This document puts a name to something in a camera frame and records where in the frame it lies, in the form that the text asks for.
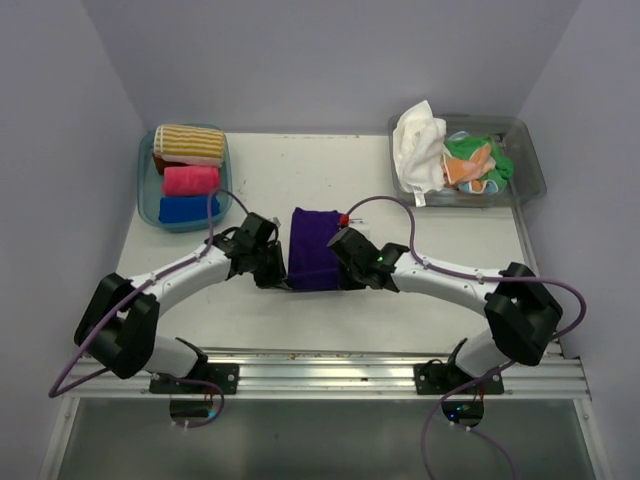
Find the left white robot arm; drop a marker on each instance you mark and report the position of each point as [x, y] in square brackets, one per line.
[119, 326]

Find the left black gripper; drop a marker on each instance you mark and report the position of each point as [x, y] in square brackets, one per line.
[277, 278]

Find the white towel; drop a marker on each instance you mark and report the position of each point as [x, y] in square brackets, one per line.
[417, 151]

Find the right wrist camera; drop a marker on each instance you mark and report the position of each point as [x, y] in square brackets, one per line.
[355, 223]

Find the purple towel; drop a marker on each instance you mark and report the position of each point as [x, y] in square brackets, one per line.
[311, 264]

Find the blue-green plastic bin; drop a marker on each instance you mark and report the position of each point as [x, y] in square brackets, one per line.
[149, 191]

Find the orange patterned towel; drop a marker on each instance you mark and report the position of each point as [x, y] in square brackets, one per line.
[468, 173]

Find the green towel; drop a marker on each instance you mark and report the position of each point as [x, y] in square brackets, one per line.
[462, 145]

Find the pink rolled towel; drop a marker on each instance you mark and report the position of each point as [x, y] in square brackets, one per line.
[190, 180]

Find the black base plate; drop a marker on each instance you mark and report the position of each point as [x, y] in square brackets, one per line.
[438, 378]
[220, 377]

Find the yellow striped rolled towel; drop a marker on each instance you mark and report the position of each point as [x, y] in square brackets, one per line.
[191, 145]

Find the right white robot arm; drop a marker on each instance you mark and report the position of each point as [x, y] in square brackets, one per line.
[522, 315]

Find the clear grey plastic bin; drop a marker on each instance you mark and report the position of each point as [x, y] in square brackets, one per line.
[512, 136]

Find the blue rolled towel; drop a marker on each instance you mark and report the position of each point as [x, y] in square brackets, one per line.
[174, 210]

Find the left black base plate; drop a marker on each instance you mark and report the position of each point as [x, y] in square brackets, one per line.
[220, 377]

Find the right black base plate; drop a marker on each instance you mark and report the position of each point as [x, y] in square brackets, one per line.
[438, 378]

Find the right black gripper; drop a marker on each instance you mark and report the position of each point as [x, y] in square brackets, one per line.
[347, 283]

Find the aluminium mounting rail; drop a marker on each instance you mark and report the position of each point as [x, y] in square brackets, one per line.
[326, 375]

